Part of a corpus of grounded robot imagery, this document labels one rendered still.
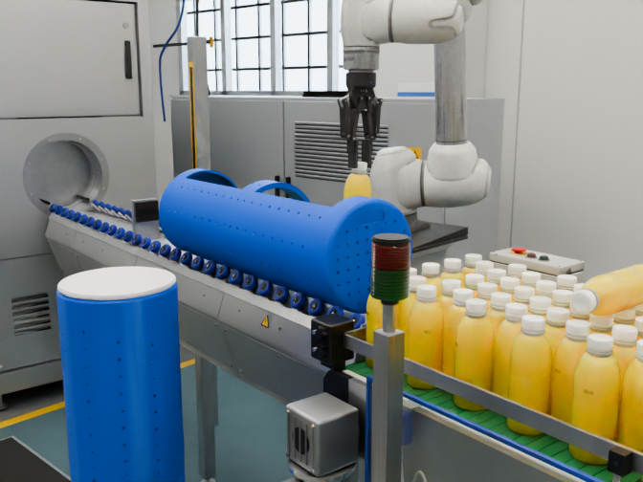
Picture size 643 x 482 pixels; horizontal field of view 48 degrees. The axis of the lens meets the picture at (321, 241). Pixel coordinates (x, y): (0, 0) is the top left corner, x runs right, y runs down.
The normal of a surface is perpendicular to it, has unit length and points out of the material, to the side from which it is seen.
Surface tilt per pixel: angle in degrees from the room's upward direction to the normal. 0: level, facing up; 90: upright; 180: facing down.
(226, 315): 70
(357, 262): 90
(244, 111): 90
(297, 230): 64
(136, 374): 90
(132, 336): 90
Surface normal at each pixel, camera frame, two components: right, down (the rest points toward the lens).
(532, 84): -0.69, 0.15
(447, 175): -0.28, 0.24
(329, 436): 0.62, 0.16
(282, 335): -0.74, -0.21
